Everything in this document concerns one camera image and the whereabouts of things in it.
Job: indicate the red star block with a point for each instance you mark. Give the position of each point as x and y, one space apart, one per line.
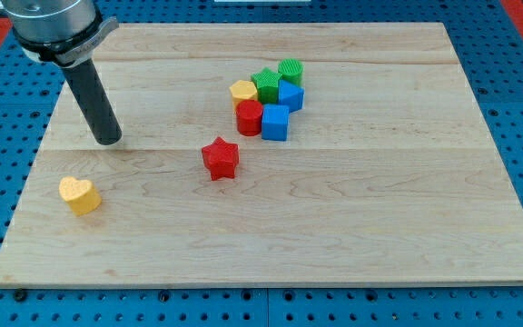
221 159

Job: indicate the red cylinder block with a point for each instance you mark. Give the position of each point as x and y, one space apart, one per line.
249 117

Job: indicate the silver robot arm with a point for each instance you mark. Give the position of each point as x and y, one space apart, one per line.
65 33

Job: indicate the blue cube block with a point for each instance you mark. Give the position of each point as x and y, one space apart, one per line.
275 122

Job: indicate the yellow heart block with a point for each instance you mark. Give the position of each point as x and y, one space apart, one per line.
81 196

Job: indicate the blue triangle block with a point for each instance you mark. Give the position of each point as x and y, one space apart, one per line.
290 95

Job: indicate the wooden board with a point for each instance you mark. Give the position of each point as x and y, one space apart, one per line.
389 176

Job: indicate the green cylinder block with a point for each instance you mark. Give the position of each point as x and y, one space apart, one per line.
291 70

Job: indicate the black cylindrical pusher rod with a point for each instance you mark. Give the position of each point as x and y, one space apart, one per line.
88 90

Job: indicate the yellow hexagon block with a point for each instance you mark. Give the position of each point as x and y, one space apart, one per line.
242 90

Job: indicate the green star block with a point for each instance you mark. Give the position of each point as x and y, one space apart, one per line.
267 85

